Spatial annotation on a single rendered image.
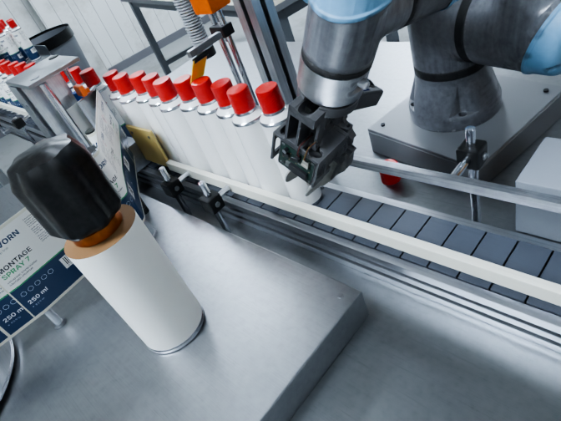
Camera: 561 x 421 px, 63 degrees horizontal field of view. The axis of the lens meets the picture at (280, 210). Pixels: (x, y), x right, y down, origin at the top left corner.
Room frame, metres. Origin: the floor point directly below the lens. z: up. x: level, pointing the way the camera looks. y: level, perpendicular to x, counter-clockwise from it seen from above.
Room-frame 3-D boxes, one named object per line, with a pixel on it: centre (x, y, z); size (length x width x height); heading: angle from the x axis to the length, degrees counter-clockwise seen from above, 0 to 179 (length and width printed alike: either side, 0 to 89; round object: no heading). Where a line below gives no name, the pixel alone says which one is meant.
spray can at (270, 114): (0.59, -0.05, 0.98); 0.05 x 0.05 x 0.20
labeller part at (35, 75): (0.96, 0.32, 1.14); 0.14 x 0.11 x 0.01; 33
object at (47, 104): (0.97, 0.31, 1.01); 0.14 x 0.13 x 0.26; 33
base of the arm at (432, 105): (0.66, -0.35, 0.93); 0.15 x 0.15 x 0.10
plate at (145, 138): (0.90, 0.20, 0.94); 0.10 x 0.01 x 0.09; 33
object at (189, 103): (0.76, 0.06, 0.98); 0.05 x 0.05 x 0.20
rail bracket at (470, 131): (0.43, -0.24, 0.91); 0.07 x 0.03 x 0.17; 123
